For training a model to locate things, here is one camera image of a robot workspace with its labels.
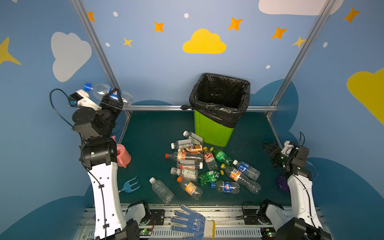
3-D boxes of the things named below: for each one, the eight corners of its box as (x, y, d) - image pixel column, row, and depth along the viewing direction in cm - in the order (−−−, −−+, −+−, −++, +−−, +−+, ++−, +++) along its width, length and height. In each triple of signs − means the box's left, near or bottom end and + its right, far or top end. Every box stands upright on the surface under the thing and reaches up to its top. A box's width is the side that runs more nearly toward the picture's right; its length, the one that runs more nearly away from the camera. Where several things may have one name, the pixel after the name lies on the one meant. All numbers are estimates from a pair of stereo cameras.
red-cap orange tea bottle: (165, 162, 93) (164, 159, 91) (166, 152, 98) (165, 150, 95) (203, 162, 94) (203, 159, 91) (202, 153, 98) (203, 150, 95)
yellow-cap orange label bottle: (218, 169, 91) (219, 167, 88) (223, 163, 93) (224, 161, 91) (256, 195, 81) (258, 194, 79) (260, 188, 84) (262, 186, 81)
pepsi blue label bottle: (211, 193, 82) (212, 191, 79) (210, 182, 86) (211, 180, 83) (238, 193, 83) (240, 191, 79) (236, 182, 86) (238, 180, 83)
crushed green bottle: (200, 185, 85) (200, 184, 83) (197, 175, 89) (197, 174, 87) (221, 180, 87) (221, 178, 85) (217, 170, 91) (217, 168, 89)
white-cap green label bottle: (170, 177, 87) (169, 175, 84) (172, 169, 90) (171, 166, 88) (198, 181, 86) (198, 179, 83) (199, 172, 89) (199, 170, 86)
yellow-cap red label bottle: (209, 172, 90) (210, 169, 87) (199, 150, 100) (200, 147, 97) (218, 168, 92) (219, 166, 89) (207, 148, 101) (208, 145, 98)
